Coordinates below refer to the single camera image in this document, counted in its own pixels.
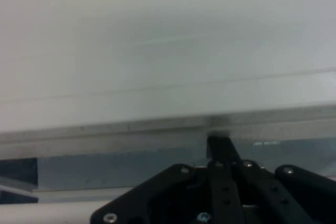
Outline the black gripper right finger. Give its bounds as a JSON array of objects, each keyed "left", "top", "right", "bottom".
[{"left": 219, "top": 135, "right": 336, "bottom": 224}]

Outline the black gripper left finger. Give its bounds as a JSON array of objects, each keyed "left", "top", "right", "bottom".
[{"left": 90, "top": 135, "right": 245, "bottom": 224}]

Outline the cream toaster oven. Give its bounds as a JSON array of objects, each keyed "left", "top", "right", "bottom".
[{"left": 0, "top": 68, "right": 336, "bottom": 224}]

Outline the cream oven door handle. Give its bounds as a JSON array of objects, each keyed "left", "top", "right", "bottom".
[{"left": 0, "top": 104, "right": 336, "bottom": 161}]

